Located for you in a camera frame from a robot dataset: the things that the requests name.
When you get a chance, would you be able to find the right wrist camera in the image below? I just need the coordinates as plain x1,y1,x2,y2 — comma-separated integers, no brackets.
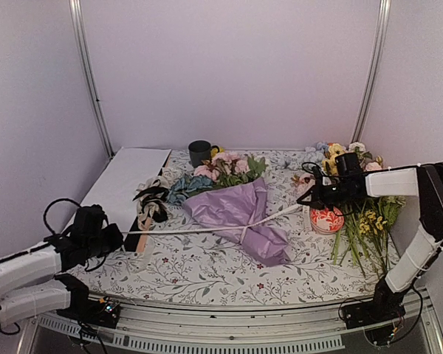
301,162,331,187

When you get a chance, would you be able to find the left aluminium frame post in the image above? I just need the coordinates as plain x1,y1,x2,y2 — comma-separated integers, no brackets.
69,0,115,159

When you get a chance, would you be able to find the pink rose stem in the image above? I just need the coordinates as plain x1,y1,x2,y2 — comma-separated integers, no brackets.
193,164,219,182
212,151,269,187

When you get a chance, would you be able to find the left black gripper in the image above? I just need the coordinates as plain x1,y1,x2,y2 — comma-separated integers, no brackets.
84,222,124,259

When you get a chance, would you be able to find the front aluminium rail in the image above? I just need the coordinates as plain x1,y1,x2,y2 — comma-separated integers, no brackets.
17,288,443,353

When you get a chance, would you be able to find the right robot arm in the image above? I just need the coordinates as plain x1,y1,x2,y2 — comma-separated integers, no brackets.
297,153,443,322

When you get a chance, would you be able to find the white printed ribbon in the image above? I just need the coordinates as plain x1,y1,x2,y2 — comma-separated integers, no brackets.
122,204,304,244

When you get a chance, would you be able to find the aluminium frame post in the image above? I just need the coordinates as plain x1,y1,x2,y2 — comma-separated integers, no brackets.
351,0,391,142
69,0,115,159

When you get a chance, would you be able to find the right aluminium frame post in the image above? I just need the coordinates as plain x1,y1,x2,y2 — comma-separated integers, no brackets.
351,0,391,142

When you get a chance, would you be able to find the red patterned bowl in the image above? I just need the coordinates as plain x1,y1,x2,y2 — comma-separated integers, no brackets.
309,207,345,235

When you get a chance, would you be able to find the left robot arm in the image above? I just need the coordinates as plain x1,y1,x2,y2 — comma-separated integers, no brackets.
0,204,123,334

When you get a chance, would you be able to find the blue hydrangea stem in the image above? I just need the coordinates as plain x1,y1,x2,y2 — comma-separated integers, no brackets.
166,174,214,206

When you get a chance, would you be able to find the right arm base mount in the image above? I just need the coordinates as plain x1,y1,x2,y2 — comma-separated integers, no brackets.
338,293,405,329

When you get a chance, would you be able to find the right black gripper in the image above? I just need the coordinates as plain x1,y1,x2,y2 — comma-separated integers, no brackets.
298,179,354,211

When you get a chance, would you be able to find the dark grey mug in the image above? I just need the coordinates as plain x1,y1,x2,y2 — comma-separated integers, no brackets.
188,140,213,167

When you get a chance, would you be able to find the pink wrapping paper sheet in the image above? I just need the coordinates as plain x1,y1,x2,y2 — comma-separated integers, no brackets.
182,178,289,266

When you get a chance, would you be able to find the yellow flower stem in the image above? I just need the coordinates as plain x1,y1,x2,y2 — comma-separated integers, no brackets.
210,145,224,156

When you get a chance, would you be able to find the pile of fake flowers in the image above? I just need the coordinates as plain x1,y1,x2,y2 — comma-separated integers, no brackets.
292,142,405,277

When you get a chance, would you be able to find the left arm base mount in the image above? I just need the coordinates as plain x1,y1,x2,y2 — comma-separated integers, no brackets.
56,296,121,329

